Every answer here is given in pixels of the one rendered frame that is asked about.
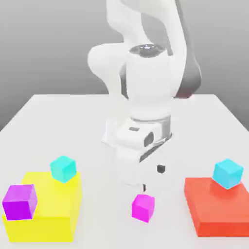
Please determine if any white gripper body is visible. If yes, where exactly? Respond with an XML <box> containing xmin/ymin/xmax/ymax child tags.
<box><xmin>113</xmin><ymin>134</ymin><xmax>174</xmax><ymax>186</ymax></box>

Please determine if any small magenta cube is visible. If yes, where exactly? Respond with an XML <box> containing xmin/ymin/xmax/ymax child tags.
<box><xmin>131</xmin><ymin>194</ymin><xmax>156</xmax><ymax>224</ymax></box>

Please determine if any small turquoise cube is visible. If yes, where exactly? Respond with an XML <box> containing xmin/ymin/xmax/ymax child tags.
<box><xmin>50</xmin><ymin>155</ymin><xmax>77</xmax><ymax>184</ymax></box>

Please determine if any small cyan cube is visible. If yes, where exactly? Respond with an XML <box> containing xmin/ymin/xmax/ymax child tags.
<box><xmin>212</xmin><ymin>158</ymin><xmax>244</xmax><ymax>191</ymax></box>

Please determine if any small purple cube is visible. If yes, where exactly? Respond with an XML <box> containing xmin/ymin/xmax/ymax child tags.
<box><xmin>2</xmin><ymin>184</ymin><xmax>38</xmax><ymax>222</ymax></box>

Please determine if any large orange box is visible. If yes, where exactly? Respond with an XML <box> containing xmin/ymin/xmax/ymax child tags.
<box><xmin>183</xmin><ymin>177</ymin><xmax>249</xmax><ymax>238</ymax></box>

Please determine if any large yellow box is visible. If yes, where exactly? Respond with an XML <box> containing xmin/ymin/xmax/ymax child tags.
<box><xmin>1</xmin><ymin>171</ymin><xmax>83</xmax><ymax>244</ymax></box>

